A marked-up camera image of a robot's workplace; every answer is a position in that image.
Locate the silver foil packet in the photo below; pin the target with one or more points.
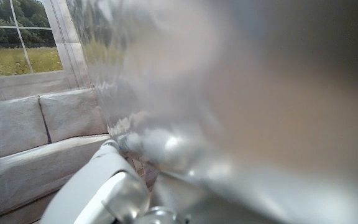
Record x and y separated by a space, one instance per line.
259 77

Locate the printed sofa room backdrop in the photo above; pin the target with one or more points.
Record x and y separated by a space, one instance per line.
26 124

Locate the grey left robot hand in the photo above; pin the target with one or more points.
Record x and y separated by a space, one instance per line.
104 186

